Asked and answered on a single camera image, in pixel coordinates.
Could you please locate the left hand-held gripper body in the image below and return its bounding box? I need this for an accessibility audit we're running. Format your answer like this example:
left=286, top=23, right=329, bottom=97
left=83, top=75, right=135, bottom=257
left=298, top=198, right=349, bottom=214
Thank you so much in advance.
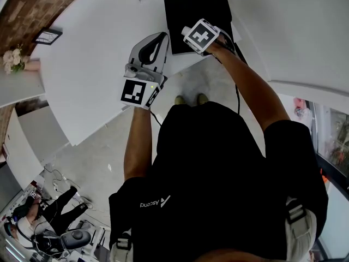
left=119, top=31, right=170, bottom=110

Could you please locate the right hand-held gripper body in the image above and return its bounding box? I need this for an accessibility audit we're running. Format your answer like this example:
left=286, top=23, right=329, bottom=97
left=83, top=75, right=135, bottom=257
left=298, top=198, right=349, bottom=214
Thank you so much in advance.
left=180, top=17, right=221, bottom=56

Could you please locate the black square mat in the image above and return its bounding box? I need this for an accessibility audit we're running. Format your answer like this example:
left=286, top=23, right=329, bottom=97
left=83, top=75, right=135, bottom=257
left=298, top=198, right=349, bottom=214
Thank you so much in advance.
left=163, top=0, right=234, bottom=56

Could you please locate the person's right forearm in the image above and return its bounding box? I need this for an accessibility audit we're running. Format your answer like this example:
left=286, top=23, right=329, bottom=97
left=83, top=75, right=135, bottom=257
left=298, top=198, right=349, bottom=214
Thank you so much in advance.
left=209, top=40, right=291, bottom=133

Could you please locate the person's left forearm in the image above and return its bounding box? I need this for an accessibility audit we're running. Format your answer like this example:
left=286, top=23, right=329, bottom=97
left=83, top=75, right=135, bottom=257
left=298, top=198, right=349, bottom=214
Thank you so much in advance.
left=123, top=106, right=153, bottom=182

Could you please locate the white desk with drawers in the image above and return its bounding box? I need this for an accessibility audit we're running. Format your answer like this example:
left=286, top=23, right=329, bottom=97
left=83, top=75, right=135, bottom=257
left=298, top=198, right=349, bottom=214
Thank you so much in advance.
left=37, top=0, right=243, bottom=147

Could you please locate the pink vase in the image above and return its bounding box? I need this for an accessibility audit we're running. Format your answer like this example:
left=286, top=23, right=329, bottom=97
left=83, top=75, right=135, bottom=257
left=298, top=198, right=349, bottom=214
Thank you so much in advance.
left=24, top=58, right=42, bottom=73

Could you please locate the small pink ornament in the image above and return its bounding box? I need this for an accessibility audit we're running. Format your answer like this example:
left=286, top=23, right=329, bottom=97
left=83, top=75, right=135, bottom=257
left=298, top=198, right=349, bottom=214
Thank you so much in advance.
left=292, top=97, right=312, bottom=120

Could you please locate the person's black shirt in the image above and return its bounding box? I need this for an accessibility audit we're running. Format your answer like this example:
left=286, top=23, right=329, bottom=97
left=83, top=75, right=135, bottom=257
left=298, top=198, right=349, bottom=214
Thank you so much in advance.
left=108, top=100, right=330, bottom=262

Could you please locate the pale pink flower bunch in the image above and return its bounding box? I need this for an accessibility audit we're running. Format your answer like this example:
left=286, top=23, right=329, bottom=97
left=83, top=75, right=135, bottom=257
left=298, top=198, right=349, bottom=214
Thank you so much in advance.
left=2, top=46, right=26, bottom=75

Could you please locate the white cabinet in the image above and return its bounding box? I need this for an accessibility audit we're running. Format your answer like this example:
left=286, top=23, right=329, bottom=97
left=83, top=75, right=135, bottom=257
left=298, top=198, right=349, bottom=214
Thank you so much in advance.
left=4, top=106, right=69, bottom=186

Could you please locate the dark-framed glass window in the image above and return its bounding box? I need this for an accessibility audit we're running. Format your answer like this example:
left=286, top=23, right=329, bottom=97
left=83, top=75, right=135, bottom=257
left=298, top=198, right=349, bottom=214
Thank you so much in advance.
left=310, top=99, right=349, bottom=198

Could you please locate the grey rounded device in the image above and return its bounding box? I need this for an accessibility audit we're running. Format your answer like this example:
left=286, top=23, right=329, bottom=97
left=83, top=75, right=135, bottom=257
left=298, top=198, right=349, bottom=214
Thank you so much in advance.
left=60, top=227, right=92, bottom=250

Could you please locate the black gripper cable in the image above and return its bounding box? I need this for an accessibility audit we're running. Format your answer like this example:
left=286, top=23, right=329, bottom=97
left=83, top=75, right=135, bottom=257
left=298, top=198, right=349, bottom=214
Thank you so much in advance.
left=150, top=111, right=163, bottom=127
left=234, top=83, right=241, bottom=116

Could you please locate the black picture frame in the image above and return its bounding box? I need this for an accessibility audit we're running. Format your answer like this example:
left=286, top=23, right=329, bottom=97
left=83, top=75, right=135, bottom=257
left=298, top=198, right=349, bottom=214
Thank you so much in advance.
left=31, top=27, right=64, bottom=46

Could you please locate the white wall shelf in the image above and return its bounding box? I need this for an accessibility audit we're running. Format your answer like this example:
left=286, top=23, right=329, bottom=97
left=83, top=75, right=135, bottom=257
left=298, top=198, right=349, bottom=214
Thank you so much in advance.
left=0, top=69, right=46, bottom=109

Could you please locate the grey harness strap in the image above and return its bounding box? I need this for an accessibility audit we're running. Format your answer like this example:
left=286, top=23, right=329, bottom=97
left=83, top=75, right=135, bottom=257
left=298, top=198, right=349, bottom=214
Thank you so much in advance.
left=109, top=229, right=134, bottom=262
left=285, top=196, right=318, bottom=261

